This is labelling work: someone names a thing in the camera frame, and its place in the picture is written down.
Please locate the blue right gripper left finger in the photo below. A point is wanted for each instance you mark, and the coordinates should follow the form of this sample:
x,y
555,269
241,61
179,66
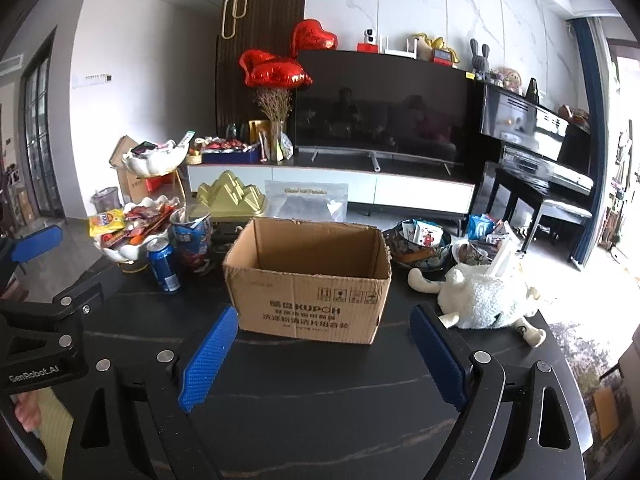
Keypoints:
x,y
201,357

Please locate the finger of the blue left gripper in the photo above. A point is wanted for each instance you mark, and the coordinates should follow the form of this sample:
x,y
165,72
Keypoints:
x,y
36,244

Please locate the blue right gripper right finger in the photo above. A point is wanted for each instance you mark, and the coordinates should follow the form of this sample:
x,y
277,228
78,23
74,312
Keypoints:
x,y
444,353

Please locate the person left hand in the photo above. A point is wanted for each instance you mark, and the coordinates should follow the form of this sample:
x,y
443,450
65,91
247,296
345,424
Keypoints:
x,y
27,410

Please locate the white plush sheep toy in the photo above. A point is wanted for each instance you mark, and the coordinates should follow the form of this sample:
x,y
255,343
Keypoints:
x,y
471,299

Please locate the grey trash bin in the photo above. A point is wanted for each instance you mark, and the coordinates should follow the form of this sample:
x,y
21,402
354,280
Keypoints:
x,y
106,199

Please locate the white lower snack bowl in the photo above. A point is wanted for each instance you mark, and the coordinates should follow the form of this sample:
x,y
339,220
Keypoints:
x,y
123,234

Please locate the white snack bowl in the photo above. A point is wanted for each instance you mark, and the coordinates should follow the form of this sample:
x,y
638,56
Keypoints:
x,y
150,160
123,234

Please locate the open cardboard box on floor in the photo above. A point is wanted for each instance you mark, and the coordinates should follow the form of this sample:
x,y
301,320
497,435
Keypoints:
x,y
132,188

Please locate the blue soda can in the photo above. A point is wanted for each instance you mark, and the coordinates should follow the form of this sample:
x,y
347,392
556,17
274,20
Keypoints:
x,y
160,255

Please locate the dark patterned snack bowl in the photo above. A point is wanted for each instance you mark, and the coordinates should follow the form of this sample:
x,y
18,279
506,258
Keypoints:
x,y
418,243

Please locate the blue snack canister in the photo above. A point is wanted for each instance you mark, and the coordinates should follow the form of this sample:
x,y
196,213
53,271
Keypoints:
x,y
190,236

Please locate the brown cardboard box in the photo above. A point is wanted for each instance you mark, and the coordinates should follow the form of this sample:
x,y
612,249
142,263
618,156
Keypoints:
x,y
321,281

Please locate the white upper snack bowl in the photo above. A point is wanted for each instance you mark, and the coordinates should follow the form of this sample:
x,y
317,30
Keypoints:
x,y
150,160

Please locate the yellow mountain shaped tissue box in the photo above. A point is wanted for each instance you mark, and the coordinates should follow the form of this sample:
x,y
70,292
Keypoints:
x,y
227,199

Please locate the white tv cabinet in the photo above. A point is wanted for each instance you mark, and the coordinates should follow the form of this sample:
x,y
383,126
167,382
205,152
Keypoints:
x,y
438,196

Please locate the piano stool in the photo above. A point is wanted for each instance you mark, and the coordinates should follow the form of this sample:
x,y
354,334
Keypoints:
x,y
555,210

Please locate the black piano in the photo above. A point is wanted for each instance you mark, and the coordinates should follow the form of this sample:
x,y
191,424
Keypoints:
x,y
536,153

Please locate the black television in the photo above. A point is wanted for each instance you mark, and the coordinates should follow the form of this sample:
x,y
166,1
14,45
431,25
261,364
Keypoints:
x,y
383,103

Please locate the dried flower vase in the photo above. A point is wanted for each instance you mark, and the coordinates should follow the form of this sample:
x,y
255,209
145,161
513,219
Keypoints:
x,y
276,105

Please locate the red heart balloon lower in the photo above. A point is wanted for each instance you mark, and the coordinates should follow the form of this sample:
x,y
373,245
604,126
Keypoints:
x,y
265,70

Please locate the red heart balloon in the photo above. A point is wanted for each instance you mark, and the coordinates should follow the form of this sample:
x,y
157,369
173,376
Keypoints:
x,y
265,70
309,35

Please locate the grey bunny figurine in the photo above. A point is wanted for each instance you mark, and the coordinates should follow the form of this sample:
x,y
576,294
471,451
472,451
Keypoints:
x,y
479,60

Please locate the red heart balloon upper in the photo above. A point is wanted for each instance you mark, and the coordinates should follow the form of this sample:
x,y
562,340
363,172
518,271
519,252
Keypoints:
x,y
309,35

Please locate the blue curtain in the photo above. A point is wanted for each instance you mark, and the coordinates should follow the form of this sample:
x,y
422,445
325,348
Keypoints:
x,y
596,62

